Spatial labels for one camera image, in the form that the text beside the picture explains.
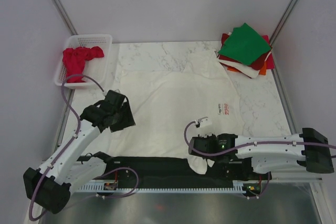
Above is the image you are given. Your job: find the white coca-cola t-shirt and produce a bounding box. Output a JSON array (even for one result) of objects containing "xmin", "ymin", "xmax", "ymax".
[{"xmin": 108, "ymin": 51, "xmax": 244, "ymax": 175}]

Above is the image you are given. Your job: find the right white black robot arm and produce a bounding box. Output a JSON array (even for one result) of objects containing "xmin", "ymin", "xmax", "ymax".
[{"xmin": 188, "ymin": 128, "xmax": 334, "ymax": 179}]

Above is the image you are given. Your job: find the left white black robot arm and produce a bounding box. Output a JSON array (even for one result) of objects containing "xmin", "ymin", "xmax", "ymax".
[{"xmin": 23, "ymin": 90, "xmax": 135, "ymax": 214}]

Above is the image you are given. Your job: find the crumpled red t-shirt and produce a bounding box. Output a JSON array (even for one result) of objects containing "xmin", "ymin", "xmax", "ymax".
[{"xmin": 62, "ymin": 46, "xmax": 104, "ymax": 83}]

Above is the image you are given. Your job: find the folded orange t-shirt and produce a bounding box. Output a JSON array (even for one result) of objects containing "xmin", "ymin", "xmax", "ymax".
[{"xmin": 227, "ymin": 62, "xmax": 267, "ymax": 76}]

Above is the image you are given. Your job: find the folded dark red t-shirt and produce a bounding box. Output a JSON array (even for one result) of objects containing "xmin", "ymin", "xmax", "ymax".
[{"xmin": 219, "ymin": 33, "xmax": 269, "ymax": 71}]

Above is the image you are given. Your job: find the folded pink red t-shirt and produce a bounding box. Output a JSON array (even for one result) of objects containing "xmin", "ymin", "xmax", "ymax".
[{"xmin": 264, "ymin": 46, "xmax": 275, "ymax": 70}]

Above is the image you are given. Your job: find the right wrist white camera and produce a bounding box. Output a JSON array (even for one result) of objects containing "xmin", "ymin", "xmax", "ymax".
[{"xmin": 195, "ymin": 116, "xmax": 213, "ymax": 128}]

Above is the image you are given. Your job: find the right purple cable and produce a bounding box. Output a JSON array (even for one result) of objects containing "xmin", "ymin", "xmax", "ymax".
[{"xmin": 183, "ymin": 121, "xmax": 336, "ymax": 200}]

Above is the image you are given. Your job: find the purple cable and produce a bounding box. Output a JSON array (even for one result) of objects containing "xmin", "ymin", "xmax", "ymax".
[
  {"xmin": 28, "ymin": 74, "xmax": 140, "ymax": 222},
  {"xmin": 183, "ymin": 121, "xmax": 336, "ymax": 200}
]

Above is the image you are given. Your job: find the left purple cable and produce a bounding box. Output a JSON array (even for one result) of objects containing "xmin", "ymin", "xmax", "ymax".
[{"xmin": 28, "ymin": 74, "xmax": 140, "ymax": 222}]

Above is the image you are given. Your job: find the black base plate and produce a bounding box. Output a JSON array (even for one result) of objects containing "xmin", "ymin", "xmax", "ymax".
[{"xmin": 77, "ymin": 152, "xmax": 272, "ymax": 188}]

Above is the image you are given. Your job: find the white slotted cable duct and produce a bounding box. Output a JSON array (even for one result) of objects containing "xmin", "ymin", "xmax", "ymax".
[{"xmin": 77, "ymin": 180, "xmax": 261, "ymax": 194}]

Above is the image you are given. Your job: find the left aluminium corner post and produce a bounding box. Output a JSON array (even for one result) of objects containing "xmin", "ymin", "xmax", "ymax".
[{"xmin": 51, "ymin": 0, "xmax": 78, "ymax": 35}]

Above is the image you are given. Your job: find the aluminium corner post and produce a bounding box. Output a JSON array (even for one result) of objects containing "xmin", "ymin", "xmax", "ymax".
[
  {"xmin": 51, "ymin": 0, "xmax": 78, "ymax": 35},
  {"xmin": 269, "ymin": 0, "xmax": 299, "ymax": 46}
]

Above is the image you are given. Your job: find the right aluminium corner post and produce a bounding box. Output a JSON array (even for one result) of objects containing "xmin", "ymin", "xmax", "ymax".
[{"xmin": 269, "ymin": 0, "xmax": 299, "ymax": 46}]

